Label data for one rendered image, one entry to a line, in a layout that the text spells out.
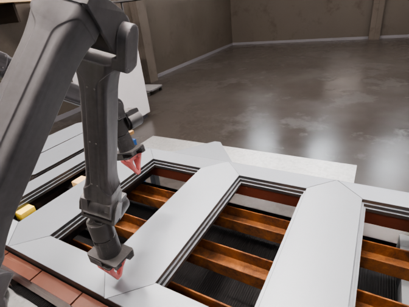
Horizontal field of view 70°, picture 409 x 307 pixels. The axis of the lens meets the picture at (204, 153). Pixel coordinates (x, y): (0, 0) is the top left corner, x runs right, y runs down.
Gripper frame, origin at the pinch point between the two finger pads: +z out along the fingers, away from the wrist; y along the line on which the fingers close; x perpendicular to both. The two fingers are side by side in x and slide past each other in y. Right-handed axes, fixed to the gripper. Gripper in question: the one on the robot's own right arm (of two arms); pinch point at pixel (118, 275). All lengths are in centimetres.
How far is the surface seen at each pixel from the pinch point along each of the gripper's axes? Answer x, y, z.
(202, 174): -55, 5, 3
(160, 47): -566, 417, 39
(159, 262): -9.1, -6.4, 1.5
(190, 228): -24.4, -7.5, 1.8
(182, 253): -15.4, -10.1, 2.9
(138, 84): -283, 247, 42
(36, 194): -19, 68, 5
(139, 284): -0.9, -6.2, 1.3
